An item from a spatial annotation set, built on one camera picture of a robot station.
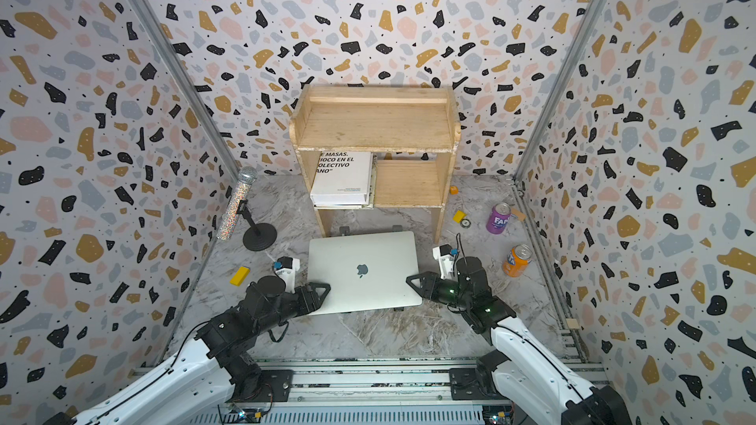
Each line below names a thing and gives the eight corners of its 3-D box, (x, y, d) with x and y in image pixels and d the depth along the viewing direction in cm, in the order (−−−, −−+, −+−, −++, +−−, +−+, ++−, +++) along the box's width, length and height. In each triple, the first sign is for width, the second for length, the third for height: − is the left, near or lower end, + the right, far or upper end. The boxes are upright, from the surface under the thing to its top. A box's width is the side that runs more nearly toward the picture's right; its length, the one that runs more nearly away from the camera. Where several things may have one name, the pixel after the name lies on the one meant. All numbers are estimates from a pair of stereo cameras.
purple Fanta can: (488, 236, 107) (496, 216, 98) (485, 223, 111) (493, 203, 101) (503, 236, 107) (513, 216, 98) (499, 223, 111) (509, 203, 102)
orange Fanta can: (504, 278, 96) (515, 260, 87) (500, 262, 100) (510, 244, 91) (522, 278, 96) (535, 260, 87) (517, 262, 100) (529, 244, 91)
